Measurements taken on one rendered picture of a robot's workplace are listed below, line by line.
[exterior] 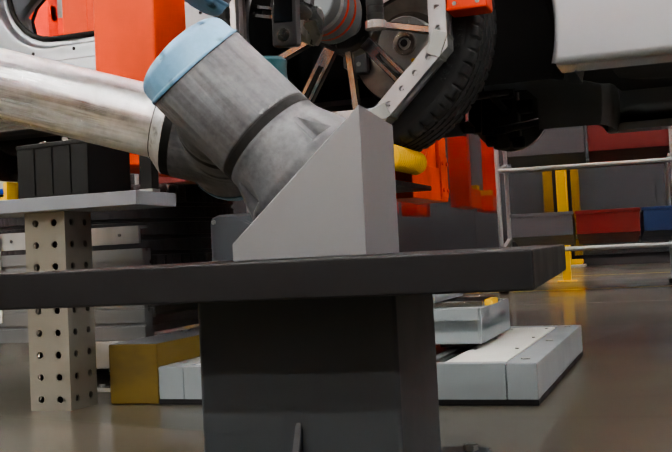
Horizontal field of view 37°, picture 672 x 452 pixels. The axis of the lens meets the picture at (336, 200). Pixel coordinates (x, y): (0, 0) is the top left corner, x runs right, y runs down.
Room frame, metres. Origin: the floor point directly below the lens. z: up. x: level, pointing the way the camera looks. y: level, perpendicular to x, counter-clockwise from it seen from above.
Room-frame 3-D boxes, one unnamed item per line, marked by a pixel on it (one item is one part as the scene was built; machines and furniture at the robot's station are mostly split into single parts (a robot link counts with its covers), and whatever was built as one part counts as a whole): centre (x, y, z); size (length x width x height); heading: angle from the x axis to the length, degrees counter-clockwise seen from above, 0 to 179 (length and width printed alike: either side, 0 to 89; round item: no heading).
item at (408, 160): (2.34, -0.16, 0.51); 0.29 x 0.06 x 0.06; 161
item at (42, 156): (2.18, 0.56, 0.51); 0.20 x 0.14 x 0.13; 63
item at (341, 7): (2.22, 0.01, 0.85); 0.21 x 0.14 x 0.14; 161
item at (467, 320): (2.43, -0.12, 0.13); 0.50 x 0.36 x 0.10; 71
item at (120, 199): (2.18, 0.58, 0.44); 0.43 x 0.17 x 0.03; 71
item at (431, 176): (4.63, -0.35, 0.69); 0.52 x 0.17 x 0.35; 161
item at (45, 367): (2.19, 0.61, 0.21); 0.10 x 0.10 x 0.42; 71
